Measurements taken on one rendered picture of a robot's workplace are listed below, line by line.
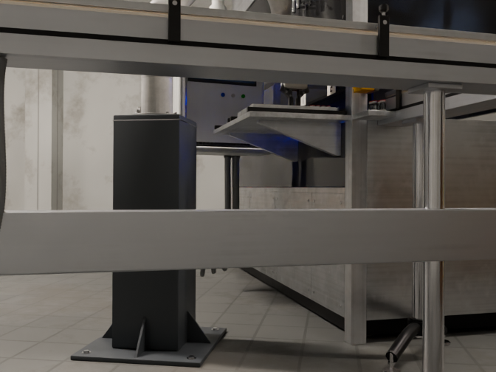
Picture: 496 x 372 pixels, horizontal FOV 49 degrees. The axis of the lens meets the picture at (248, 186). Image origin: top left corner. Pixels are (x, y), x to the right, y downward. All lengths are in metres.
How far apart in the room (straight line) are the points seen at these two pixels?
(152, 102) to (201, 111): 0.94
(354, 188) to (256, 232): 1.01
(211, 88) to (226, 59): 1.88
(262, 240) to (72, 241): 0.38
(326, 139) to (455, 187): 0.56
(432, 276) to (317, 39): 0.61
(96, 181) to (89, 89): 0.99
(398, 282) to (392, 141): 0.55
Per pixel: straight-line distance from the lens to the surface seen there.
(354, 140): 2.11
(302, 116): 2.06
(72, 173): 6.14
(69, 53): 1.10
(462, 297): 2.39
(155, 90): 2.06
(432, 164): 1.34
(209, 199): 5.62
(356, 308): 2.16
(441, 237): 1.33
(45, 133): 6.04
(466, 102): 1.72
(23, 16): 1.13
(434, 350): 1.39
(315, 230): 1.18
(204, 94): 2.99
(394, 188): 2.18
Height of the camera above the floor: 0.60
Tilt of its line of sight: level
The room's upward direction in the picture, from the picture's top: straight up
